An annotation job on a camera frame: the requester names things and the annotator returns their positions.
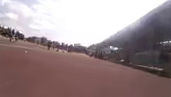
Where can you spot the red-brown paved ground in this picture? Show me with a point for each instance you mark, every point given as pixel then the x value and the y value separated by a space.
pixel 73 86

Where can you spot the distant row of trees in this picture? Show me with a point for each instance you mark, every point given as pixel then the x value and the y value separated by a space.
pixel 41 40

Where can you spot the large grandstand building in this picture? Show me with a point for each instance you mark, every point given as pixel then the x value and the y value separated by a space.
pixel 155 43

